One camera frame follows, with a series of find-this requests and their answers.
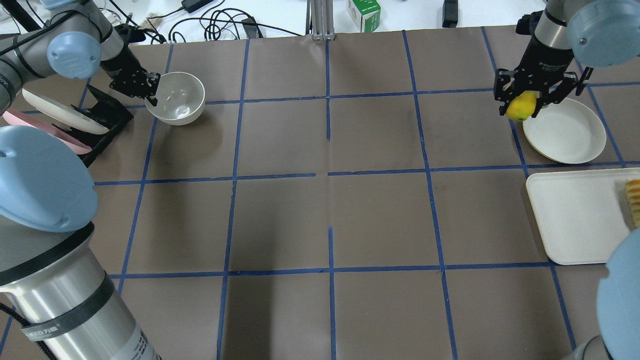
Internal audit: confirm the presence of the pink plate in rack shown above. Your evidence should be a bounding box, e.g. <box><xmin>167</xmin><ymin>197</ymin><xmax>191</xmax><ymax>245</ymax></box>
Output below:
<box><xmin>2</xmin><ymin>109</ymin><xmax>93</xmax><ymax>155</ymax></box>

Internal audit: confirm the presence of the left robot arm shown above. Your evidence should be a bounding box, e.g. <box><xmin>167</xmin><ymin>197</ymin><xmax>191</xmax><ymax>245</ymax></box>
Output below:
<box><xmin>0</xmin><ymin>0</ymin><xmax>161</xmax><ymax>360</ymax></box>

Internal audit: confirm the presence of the black cable bundle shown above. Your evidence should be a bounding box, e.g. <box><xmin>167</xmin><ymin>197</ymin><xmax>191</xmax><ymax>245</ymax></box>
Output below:
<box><xmin>110</xmin><ymin>0</ymin><xmax>301</xmax><ymax>45</ymax></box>

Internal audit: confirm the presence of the cream white bowl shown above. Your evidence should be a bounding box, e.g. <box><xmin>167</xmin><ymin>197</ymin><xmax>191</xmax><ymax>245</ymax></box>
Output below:
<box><xmin>144</xmin><ymin>71</ymin><xmax>206</xmax><ymax>126</ymax></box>

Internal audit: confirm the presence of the cream rectangular tray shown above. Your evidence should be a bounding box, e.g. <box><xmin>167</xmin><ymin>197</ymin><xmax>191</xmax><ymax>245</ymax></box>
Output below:
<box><xmin>525</xmin><ymin>168</ymin><xmax>640</xmax><ymax>265</ymax></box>

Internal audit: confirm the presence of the black dish rack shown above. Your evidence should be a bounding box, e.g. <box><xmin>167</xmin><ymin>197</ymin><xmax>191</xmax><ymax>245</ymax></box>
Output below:
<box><xmin>52</xmin><ymin>85</ymin><xmax>134</xmax><ymax>167</ymax></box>

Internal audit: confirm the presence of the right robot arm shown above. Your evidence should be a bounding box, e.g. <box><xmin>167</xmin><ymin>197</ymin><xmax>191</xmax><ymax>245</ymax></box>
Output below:
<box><xmin>493</xmin><ymin>0</ymin><xmax>639</xmax><ymax>360</ymax></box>

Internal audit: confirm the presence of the aluminium frame post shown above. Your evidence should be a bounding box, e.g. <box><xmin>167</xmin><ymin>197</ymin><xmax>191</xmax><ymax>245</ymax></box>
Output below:
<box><xmin>305</xmin><ymin>0</ymin><xmax>336</xmax><ymax>41</ymax></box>

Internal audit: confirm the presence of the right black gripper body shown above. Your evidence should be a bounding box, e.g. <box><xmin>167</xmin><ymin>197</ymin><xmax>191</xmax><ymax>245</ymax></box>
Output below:
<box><xmin>512</xmin><ymin>35</ymin><xmax>576</xmax><ymax>96</ymax></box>

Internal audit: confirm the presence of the cream plate in rack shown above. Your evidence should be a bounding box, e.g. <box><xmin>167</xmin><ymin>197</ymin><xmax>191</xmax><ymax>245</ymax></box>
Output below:
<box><xmin>21</xmin><ymin>88</ymin><xmax>110</xmax><ymax>135</ymax></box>

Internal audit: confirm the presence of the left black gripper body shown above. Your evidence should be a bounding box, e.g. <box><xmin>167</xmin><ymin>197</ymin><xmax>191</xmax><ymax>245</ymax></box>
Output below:
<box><xmin>100</xmin><ymin>45</ymin><xmax>151</xmax><ymax>98</ymax></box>

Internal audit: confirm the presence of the yellow lemon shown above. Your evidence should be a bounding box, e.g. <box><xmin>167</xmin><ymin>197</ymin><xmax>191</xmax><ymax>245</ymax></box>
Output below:
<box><xmin>505</xmin><ymin>91</ymin><xmax>538</xmax><ymax>122</ymax></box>

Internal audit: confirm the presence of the black power adapter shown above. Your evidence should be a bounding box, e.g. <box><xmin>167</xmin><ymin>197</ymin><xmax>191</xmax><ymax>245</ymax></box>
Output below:
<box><xmin>180</xmin><ymin>0</ymin><xmax>215</xmax><ymax>14</ymax></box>

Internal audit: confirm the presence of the cream round plate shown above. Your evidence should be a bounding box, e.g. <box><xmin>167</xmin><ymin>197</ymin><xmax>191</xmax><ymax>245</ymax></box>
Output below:
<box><xmin>523</xmin><ymin>99</ymin><xmax>607</xmax><ymax>164</ymax></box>

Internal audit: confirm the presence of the black device on desk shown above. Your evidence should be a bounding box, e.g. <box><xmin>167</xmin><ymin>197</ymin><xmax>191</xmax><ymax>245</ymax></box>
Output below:
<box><xmin>441</xmin><ymin>0</ymin><xmax>459</xmax><ymax>28</ymax></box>

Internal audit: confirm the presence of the green white carton box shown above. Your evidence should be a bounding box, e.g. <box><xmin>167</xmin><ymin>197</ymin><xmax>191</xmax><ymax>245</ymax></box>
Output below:
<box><xmin>346</xmin><ymin>0</ymin><xmax>382</xmax><ymax>33</ymax></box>

